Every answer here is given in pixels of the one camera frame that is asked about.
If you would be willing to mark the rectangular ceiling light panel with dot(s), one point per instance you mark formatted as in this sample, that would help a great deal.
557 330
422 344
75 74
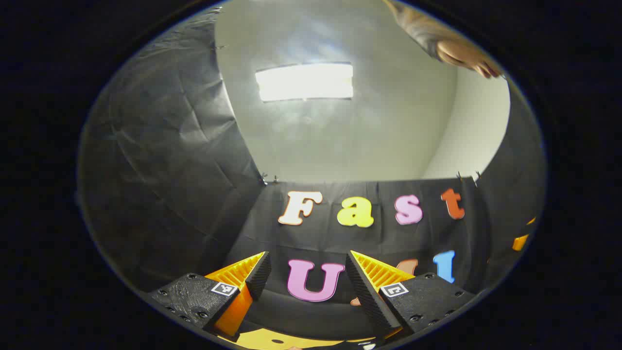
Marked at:
305 81

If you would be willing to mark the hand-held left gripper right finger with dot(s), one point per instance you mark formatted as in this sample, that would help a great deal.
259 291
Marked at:
371 301

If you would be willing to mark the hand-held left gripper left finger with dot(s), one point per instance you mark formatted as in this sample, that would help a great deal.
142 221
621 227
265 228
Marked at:
260 277

